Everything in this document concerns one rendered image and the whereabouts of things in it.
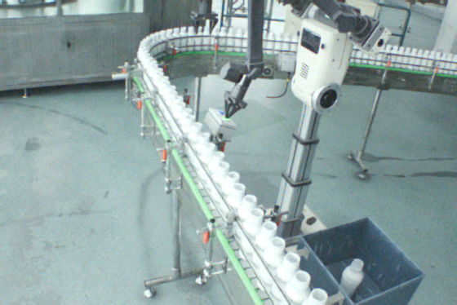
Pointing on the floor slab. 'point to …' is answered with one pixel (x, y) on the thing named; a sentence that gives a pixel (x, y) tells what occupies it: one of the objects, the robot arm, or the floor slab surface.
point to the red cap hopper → (246, 11)
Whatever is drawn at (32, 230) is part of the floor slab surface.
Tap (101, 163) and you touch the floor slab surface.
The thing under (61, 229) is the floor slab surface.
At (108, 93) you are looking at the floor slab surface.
